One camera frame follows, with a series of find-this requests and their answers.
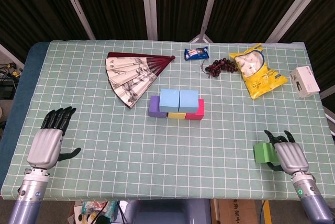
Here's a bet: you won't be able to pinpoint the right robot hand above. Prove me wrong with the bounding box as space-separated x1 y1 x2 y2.
263 129 309 175

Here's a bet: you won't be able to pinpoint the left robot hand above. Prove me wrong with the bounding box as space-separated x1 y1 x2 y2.
27 106 82 170

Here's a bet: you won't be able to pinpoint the green foam cube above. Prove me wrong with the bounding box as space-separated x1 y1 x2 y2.
253 142 281 164

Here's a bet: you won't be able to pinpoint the magenta foam cube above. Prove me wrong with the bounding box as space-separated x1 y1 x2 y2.
185 98 205 121

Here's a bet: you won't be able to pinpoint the purple foam cube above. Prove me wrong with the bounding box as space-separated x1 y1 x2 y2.
149 95 169 118

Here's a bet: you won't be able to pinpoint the light blue foam cube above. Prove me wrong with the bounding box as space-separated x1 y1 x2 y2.
178 89 199 114
159 88 181 113

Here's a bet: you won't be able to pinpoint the yellow foam cube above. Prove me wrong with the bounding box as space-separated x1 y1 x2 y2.
167 111 187 120

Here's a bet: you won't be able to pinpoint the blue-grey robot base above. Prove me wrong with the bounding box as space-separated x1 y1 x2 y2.
122 199 212 224

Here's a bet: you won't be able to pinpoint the yellow strip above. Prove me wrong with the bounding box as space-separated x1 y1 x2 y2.
262 199 272 224

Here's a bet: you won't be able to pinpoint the printed plastic packages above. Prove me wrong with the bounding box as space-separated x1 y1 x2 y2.
73 199 120 224

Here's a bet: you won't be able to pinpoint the white cardboard box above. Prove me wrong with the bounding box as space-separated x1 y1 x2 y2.
289 65 321 99

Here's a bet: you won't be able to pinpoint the brown cardboard box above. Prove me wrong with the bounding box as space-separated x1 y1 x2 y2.
217 199 264 224

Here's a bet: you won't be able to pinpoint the yellow snack bag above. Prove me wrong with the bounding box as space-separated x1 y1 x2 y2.
229 42 289 100

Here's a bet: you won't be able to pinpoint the painted paper folding fan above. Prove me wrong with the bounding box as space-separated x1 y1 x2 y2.
105 52 176 109

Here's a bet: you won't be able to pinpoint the green checked tablecloth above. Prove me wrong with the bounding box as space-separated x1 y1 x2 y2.
0 40 335 201

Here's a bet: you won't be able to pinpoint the dark red grape bunch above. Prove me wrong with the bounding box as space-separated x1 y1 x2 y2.
200 58 239 79

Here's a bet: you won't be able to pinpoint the blue snack packet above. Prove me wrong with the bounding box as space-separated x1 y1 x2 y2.
184 46 210 61

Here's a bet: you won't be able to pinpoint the dark pleated curtain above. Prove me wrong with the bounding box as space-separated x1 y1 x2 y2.
0 0 335 96

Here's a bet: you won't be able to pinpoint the tangled coloured cables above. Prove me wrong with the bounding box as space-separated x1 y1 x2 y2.
0 61 23 99

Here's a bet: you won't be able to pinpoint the white frame post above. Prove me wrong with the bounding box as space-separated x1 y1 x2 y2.
140 0 159 40
57 0 96 40
0 42 25 69
189 0 223 43
265 0 325 43

